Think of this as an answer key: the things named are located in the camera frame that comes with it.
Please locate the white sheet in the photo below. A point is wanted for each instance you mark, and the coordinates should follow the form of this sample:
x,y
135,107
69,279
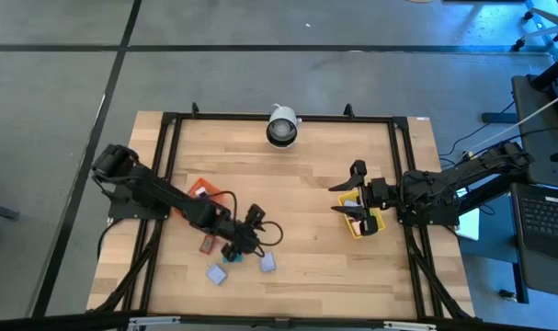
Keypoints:
x,y
469,225

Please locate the black laptop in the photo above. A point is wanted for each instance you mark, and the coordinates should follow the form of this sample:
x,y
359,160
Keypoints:
x,y
545,234

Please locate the teal box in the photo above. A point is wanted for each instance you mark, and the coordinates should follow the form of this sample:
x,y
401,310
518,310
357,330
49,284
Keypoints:
x,y
238,259

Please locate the orange plastic basket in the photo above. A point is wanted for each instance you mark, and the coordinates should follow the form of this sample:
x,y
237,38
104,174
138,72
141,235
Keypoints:
x,y
205,185

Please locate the lavender charger with prongs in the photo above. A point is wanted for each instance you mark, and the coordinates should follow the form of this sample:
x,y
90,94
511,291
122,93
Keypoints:
x,y
268,262

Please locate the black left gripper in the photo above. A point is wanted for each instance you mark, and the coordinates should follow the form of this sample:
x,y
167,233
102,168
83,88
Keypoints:
x,y
244,236

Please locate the black aluminium table frame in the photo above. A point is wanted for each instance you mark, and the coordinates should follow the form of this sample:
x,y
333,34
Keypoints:
x,y
333,118

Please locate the black crossbar with silver brackets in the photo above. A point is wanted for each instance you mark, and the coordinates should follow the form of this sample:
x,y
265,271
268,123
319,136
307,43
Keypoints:
x,y
53,322

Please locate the red framed small device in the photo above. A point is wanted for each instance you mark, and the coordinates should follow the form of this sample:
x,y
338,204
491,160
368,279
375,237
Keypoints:
x,y
207,244

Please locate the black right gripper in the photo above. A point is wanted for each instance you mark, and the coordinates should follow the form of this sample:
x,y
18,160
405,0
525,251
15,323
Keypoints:
x,y
375,195

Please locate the black desk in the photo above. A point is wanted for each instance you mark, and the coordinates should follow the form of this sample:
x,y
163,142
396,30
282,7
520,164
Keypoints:
x,y
540,151

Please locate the lavender roll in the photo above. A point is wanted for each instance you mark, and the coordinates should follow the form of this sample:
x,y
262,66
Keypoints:
x,y
350,202

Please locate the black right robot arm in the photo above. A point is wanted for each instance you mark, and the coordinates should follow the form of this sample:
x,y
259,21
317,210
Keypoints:
x,y
467,170

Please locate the yellow plastic basket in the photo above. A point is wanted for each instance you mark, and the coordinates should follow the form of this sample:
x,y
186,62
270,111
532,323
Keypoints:
x,y
348,222

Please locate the lavender box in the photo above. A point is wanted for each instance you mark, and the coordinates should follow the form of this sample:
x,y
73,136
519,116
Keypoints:
x,y
216,274

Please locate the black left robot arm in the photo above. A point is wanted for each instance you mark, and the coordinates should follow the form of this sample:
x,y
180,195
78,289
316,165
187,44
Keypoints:
x,y
168,195

